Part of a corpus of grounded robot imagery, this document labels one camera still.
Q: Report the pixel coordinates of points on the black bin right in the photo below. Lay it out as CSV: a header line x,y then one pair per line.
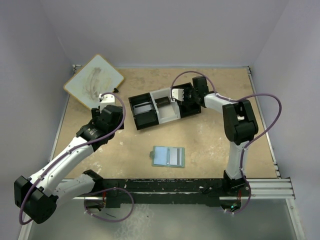
x,y
188,107

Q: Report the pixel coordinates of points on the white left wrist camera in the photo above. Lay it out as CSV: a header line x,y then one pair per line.
x,y
107,98

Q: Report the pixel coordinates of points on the white middle bin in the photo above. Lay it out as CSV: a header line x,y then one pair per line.
x,y
168,113

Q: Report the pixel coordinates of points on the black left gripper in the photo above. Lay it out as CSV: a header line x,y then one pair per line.
x,y
96,114

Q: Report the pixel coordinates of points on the yellow rimmed whiteboard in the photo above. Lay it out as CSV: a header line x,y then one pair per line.
x,y
96,77

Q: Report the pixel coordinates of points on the card with magnetic stripe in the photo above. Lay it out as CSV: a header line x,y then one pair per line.
x,y
176,156

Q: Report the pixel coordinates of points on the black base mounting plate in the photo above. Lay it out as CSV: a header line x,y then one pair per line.
x,y
190,191

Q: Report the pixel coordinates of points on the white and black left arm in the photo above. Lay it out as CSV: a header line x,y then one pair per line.
x,y
39,195

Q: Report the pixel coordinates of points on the black bin left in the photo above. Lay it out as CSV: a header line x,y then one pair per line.
x,y
145,120

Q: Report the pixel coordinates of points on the green leather card holder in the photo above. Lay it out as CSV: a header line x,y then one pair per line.
x,y
167,156

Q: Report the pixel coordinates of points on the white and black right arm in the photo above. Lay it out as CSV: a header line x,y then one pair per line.
x,y
240,127

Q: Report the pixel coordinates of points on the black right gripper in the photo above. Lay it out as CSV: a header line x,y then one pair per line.
x,y
186,90

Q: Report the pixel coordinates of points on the black bin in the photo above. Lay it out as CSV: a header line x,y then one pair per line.
x,y
188,107
145,120

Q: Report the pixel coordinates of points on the silver VIP card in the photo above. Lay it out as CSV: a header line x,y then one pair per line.
x,y
142,108

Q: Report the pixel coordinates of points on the black card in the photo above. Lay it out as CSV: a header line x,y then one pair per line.
x,y
163,101

